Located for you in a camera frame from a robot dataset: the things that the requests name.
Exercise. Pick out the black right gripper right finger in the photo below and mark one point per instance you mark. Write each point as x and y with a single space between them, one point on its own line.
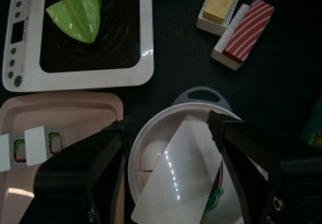
277 171

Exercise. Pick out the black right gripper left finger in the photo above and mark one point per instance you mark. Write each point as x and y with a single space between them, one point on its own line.
71 177

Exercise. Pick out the white maki sushi roll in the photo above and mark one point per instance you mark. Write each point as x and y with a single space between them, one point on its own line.
37 146
4 152

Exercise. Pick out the red striped sushi piece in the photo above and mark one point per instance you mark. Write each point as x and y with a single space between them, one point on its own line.
248 30

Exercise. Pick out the yellow egg sushi piece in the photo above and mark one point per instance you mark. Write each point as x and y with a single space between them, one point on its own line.
220 5

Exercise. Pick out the teal basket with orange rim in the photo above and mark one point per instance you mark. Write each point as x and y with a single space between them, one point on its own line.
314 130

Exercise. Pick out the white toy egg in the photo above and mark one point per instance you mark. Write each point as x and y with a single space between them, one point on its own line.
153 154

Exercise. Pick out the pink plastic tray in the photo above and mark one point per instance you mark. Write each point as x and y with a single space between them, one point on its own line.
63 108

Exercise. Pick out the green toy leaf vegetable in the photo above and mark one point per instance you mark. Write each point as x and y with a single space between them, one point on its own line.
79 14

